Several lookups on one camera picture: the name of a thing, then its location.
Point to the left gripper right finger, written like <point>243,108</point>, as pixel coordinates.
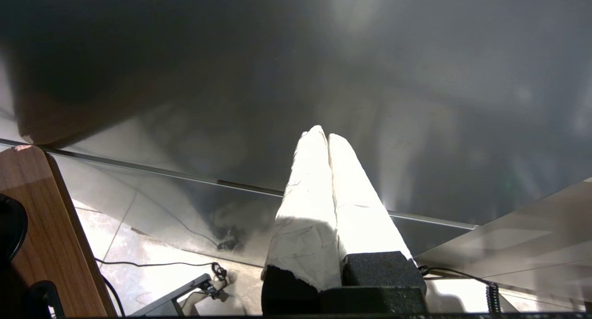
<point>365,226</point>

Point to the brown wooden furniture panel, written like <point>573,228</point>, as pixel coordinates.
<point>51,226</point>

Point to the black rounded object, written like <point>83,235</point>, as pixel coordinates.
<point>11,226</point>

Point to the stainless steel appliance door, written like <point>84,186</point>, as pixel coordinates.
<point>277,55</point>

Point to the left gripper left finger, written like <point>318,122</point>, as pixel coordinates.
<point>305,217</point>

